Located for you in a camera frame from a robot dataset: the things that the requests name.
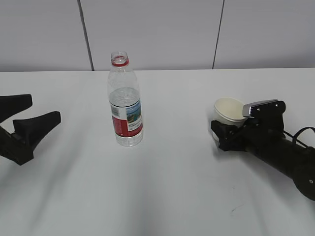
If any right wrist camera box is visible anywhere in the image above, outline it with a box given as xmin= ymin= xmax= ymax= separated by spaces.
xmin=242 ymin=99 xmax=286 ymax=139

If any clear plastic water bottle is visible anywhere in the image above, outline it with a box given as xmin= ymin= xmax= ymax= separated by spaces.
xmin=107 ymin=51 xmax=143 ymax=147

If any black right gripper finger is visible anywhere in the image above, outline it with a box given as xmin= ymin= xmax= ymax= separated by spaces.
xmin=210 ymin=120 xmax=244 ymax=142

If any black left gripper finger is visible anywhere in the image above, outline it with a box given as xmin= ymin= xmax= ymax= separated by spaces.
xmin=13 ymin=111 xmax=61 ymax=151
xmin=0 ymin=94 xmax=32 ymax=122

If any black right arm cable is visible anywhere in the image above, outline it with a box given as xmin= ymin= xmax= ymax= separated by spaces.
xmin=283 ymin=126 xmax=315 ymax=149

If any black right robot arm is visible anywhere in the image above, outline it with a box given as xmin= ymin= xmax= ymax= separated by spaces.
xmin=211 ymin=120 xmax=315 ymax=200

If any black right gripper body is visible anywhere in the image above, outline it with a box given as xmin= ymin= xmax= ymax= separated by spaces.
xmin=218 ymin=123 xmax=261 ymax=154

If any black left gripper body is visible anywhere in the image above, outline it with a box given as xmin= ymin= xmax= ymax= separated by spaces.
xmin=0 ymin=122 xmax=34 ymax=166

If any white paper cup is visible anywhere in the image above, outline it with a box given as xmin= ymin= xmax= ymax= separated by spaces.
xmin=211 ymin=97 xmax=246 ymax=128

